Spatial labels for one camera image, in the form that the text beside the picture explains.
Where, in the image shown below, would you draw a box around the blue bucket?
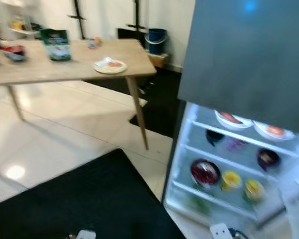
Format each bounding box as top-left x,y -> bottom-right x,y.
145,28 -> 169,55

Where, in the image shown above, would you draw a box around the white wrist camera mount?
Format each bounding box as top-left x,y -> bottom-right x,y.
77,229 -> 96,239
211,223 -> 232,239

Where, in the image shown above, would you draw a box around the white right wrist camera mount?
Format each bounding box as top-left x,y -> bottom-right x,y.
211,223 -> 232,239

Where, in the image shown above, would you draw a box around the grey steel fridge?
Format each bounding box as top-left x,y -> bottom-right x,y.
162,0 -> 299,239

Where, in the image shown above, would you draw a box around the green vegetables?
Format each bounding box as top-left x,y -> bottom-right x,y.
187,195 -> 210,216

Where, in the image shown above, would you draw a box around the purple food item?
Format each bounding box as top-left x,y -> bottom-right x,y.
227,138 -> 247,152

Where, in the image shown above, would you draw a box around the black board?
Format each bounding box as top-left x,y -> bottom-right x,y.
116,28 -> 148,43

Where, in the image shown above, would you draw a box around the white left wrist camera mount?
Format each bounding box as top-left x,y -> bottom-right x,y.
77,229 -> 96,239

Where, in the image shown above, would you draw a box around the white plate red food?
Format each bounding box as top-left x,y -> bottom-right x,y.
214,110 -> 254,130

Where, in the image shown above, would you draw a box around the yellow food container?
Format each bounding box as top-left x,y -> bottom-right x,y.
221,171 -> 243,192
243,179 -> 266,202

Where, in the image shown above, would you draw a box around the dark purple bowl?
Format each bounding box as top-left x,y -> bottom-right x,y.
257,148 -> 281,172

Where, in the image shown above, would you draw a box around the green snack pouch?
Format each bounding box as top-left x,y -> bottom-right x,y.
40,29 -> 72,62

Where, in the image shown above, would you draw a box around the red chopped fruit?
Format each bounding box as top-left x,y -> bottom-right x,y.
193,162 -> 218,182

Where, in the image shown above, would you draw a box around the red and white bowl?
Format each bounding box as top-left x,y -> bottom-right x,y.
1,44 -> 26,63

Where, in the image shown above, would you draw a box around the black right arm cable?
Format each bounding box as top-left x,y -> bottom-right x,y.
229,228 -> 250,239

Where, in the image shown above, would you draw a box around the white packet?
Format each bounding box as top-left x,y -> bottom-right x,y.
96,57 -> 113,68

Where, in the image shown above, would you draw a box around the black floor mat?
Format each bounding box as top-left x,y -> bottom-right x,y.
85,67 -> 185,139
0,148 -> 187,239

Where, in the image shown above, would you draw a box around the floral round plate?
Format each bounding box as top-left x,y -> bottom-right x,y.
94,57 -> 128,75

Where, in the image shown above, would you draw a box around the black metal frame post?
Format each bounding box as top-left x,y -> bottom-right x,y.
127,0 -> 144,31
72,0 -> 88,40

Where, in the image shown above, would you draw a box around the small wooden box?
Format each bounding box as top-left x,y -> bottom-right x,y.
147,52 -> 170,69

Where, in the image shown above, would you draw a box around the grey peeler orange handle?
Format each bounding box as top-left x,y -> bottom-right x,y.
87,37 -> 103,50

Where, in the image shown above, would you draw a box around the white shelf unit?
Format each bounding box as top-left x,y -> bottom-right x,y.
0,0 -> 43,36

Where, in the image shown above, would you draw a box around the small black bowl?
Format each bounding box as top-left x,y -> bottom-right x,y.
205,129 -> 225,146

